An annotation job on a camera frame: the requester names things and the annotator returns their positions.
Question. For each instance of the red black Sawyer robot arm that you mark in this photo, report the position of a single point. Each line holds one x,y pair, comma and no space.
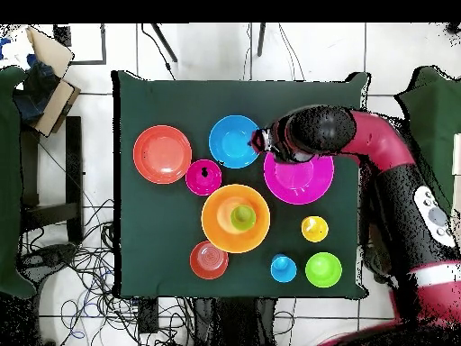
381,144

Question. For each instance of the green cup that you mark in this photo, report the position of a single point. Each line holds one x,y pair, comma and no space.
243,218

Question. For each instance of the large magenta bowl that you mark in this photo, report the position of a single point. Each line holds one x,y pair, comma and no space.
299,183

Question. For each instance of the green bowl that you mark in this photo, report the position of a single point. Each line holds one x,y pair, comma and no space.
323,269

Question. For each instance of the yellow cup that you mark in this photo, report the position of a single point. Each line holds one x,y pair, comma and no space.
317,230

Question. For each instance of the dark blue cloth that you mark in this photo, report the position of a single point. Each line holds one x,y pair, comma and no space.
36,90

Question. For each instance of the large orange bowl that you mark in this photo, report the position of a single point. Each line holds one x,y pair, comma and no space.
218,232

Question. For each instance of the black tripod leg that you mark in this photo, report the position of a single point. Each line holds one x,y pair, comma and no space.
164,41
261,39

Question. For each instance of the grey pedestal foot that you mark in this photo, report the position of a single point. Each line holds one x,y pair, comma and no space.
378,263

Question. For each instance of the blue bowl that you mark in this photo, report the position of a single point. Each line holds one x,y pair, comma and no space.
230,142

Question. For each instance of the dark green side cloth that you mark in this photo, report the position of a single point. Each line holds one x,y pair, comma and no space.
9,180
435,119

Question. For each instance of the small red-orange bowl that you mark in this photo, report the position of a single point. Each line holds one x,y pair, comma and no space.
209,260

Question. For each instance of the blue cup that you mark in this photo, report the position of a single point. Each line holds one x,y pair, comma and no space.
284,271

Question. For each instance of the cardboard box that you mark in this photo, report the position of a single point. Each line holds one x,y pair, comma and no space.
54,52

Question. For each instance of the wide red-orange bowl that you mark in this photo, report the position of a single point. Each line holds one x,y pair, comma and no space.
162,154

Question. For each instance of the black stool frame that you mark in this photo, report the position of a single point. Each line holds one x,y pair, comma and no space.
74,162

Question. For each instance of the small crimson bowl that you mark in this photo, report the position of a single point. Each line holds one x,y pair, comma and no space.
198,182

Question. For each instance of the dark green tablecloth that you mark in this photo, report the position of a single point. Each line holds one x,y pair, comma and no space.
180,104

